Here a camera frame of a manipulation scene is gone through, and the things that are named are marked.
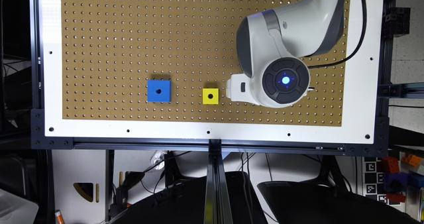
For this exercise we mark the yellow cube with hole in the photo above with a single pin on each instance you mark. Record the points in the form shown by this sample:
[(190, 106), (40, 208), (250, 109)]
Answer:
[(210, 96)]

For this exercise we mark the purple toy block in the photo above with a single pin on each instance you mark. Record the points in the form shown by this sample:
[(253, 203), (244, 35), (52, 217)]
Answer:
[(396, 182)]

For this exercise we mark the blue cube with hole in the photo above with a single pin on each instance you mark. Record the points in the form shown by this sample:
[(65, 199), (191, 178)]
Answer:
[(159, 91)]

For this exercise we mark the brown perforated pegboard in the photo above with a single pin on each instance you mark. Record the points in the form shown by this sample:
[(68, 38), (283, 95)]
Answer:
[(111, 48)]

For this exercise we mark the orange toy block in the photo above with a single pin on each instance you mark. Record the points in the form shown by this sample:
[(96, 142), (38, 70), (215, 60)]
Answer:
[(411, 160)]

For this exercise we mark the black white fiducial marker sheet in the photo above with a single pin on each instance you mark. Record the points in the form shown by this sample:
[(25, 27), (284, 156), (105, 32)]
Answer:
[(373, 181)]

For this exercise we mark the red toy block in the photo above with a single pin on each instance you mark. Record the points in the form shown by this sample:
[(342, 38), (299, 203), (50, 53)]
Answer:
[(390, 165)]

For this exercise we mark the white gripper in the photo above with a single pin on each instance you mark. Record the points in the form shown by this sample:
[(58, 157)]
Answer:
[(241, 88)]

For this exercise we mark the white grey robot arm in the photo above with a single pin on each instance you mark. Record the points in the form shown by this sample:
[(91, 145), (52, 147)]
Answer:
[(270, 46)]

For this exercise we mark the black office chair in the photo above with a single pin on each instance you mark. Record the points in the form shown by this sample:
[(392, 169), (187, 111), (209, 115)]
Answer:
[(185, 203)]

